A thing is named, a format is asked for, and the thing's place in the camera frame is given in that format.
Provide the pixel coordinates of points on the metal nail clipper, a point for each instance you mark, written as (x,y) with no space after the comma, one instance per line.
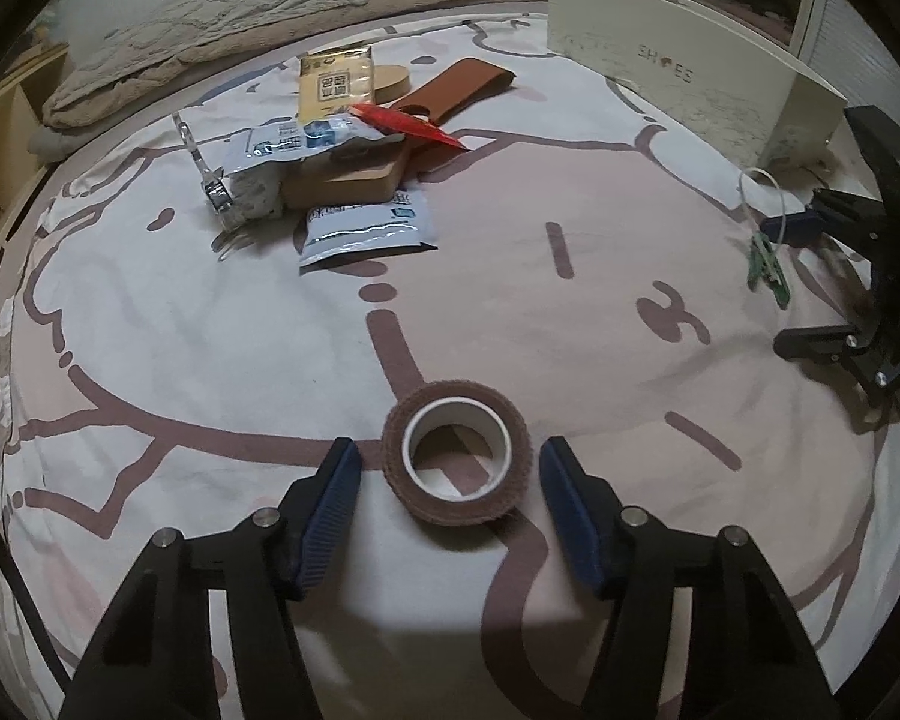
(216,191)

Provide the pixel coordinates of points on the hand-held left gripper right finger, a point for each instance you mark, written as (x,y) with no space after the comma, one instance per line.
(570,517)

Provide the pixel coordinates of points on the white louvred door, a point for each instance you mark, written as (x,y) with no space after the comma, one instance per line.
(832,22)

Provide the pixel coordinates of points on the blue white sachet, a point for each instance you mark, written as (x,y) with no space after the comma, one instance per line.
(367,221)
(285,142)

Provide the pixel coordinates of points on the red packet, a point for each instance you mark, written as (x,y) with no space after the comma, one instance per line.
(405,124)

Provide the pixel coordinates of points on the wooden bedside shelf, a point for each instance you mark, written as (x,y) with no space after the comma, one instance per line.
(0,112)

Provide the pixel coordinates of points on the white cardboard box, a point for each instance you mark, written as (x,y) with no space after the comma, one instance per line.
(682,52)

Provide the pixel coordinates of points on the green clip with clear loop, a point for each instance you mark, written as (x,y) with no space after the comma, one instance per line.
(766,270)

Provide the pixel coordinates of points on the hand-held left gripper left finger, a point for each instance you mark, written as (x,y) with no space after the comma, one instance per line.
(330,517)

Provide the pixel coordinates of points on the flat wooden block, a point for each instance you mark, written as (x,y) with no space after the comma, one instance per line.
(345,181)

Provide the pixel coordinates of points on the yellow brown packet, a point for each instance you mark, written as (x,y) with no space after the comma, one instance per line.
(334,82)

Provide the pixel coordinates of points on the grey quilted pillow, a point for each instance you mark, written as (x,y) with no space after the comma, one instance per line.
(195,22)

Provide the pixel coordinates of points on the brown leather case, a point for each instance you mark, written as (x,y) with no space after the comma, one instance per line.
(457,86)

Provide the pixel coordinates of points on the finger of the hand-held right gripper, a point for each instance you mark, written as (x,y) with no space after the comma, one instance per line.
(810,343)
(791,226)

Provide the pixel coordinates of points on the brown tape roll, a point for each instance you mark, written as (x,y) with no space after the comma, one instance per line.
(465,506)

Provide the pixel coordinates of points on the round wooden disc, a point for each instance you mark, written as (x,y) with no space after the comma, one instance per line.
(391,81)

